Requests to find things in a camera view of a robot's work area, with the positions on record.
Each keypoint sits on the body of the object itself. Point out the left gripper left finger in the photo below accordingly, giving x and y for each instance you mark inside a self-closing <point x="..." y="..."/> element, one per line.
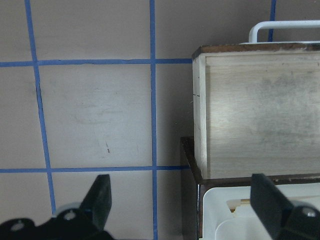
<point x="97" y="203"/>

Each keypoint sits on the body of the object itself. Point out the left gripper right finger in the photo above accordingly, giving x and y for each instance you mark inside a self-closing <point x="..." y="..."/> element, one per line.
<point x="282" y="218"/>

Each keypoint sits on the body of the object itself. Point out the open wooden drawer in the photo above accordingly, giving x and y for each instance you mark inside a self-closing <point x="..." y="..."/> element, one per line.
<point x="256" y="109"/>

